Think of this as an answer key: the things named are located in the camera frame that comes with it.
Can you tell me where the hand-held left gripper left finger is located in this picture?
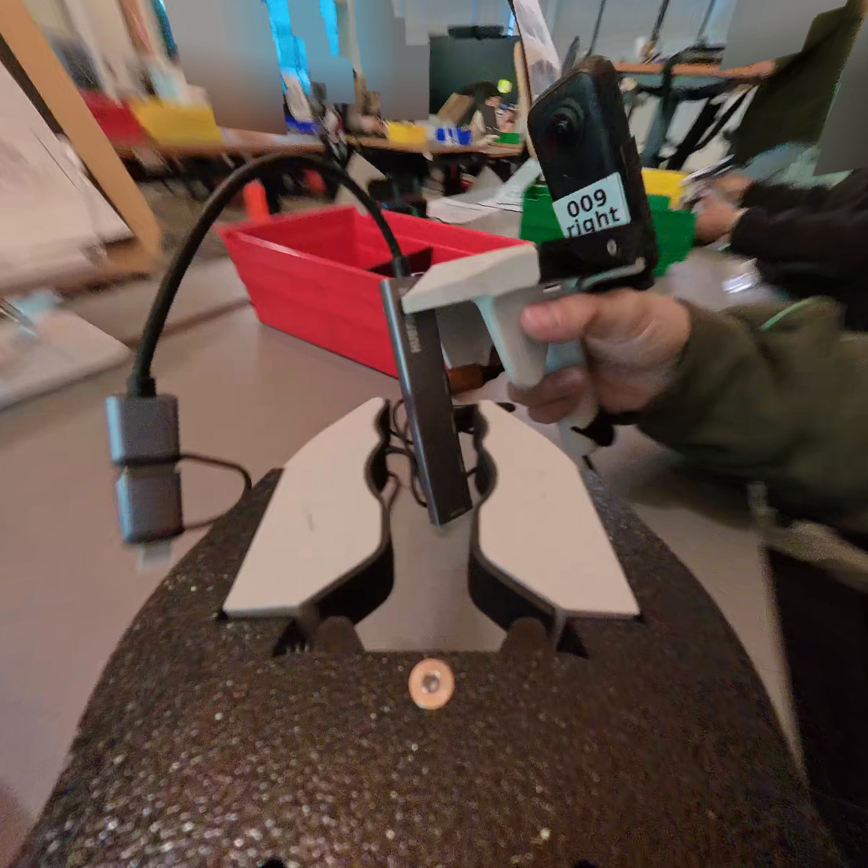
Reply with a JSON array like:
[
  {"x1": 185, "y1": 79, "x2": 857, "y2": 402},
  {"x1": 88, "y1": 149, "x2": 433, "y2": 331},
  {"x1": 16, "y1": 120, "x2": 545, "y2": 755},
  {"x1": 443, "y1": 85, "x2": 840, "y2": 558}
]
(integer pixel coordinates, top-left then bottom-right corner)
[{"x1": 220, "y1": 396, "x2": 396, "y2": 621}]

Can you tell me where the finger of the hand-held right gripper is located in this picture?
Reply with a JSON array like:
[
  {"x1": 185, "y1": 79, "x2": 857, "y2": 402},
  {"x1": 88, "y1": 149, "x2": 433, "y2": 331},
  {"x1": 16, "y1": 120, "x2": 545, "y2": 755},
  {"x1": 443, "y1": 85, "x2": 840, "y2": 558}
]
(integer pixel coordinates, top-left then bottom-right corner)
[{"x1": 400, "y1": 243, "x2": 543, "y2": 316}]

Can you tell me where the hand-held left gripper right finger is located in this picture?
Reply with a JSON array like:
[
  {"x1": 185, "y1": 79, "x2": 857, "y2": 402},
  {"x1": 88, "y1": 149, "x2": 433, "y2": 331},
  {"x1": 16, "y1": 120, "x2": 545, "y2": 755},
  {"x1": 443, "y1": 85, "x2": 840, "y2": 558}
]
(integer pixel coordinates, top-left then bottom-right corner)
[{"x1": 468, "y1": 400, "x2": 643, "y2": 621}]

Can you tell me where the grey metal usb hub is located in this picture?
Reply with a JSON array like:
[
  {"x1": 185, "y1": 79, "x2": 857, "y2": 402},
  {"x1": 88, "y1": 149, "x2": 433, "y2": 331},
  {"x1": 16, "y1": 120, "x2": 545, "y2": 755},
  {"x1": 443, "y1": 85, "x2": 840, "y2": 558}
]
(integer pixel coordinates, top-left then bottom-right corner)
[{"x1": 380, "y1": 274, "x2": 473, "y2": 526}]

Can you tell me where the black hub cable grey connector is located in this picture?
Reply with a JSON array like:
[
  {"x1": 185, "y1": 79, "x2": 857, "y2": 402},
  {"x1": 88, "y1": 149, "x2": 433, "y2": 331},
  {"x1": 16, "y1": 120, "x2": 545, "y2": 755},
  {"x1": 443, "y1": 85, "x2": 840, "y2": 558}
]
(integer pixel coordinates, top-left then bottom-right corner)
[{"x1": 105, "y1": 152, "x2": 411, "y2": 574}]

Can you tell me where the person's right forearm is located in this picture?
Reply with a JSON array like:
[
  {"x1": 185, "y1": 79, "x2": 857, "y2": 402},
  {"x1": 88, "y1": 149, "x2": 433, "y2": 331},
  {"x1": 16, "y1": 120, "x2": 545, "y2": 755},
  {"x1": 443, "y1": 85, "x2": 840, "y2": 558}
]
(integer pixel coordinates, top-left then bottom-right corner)
[{"x1": 637, "y1": 298, "x2": 868, "y2": 537}]

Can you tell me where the person's right hand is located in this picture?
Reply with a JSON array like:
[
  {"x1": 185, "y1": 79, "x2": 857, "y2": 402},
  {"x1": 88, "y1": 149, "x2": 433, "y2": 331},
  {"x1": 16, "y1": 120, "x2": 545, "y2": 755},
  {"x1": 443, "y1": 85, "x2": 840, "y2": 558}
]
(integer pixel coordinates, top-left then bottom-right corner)
[{"x1": 507, "y1": 290, "x2": 693, "y2": 425}]

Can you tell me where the yellow plastic bin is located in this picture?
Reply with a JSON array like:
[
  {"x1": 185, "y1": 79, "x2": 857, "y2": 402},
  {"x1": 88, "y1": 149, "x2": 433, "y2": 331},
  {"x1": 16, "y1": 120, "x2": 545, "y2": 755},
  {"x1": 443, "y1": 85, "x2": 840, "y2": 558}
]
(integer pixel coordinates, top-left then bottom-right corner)
[
  {"x1": 129, "y1": 102, "x2": 225, "y2": 146},
  {"x1": 641, "y1": 168, "x2": 689, "y2": 211}
]

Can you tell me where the green plastic bin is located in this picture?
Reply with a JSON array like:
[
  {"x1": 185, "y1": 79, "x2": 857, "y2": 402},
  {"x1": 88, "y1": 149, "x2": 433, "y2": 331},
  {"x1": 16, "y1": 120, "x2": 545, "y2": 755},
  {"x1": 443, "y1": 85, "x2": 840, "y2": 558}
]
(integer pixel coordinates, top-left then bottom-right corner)
[{"x1": 519, "y1": 183, "x2": 698, "y2": 279}]

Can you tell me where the black monitor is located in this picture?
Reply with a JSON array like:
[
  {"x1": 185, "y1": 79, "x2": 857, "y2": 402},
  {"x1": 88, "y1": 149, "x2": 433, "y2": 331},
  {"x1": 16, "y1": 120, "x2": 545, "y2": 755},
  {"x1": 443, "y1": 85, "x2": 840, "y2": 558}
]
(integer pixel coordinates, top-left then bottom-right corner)
[{"x1": 429, "y1": 27, "x2": 523, "y2": 116}]

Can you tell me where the red plastic bin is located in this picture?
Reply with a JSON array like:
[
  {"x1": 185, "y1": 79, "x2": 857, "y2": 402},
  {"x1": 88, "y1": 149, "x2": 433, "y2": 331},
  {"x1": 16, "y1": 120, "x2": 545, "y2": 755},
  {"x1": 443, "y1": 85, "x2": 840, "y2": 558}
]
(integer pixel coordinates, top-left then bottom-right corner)
[{"x1": 217, "y1": 205, "x2": 543, "y2": 377}]

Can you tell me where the printed instruction sheet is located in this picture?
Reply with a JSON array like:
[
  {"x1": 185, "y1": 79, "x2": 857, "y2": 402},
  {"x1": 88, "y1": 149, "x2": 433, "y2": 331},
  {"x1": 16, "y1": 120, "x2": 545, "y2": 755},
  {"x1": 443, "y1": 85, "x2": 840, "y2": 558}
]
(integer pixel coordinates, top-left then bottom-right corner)
[{"x1": 0, "y1": 61, "x2": 137, "y2": 286}]

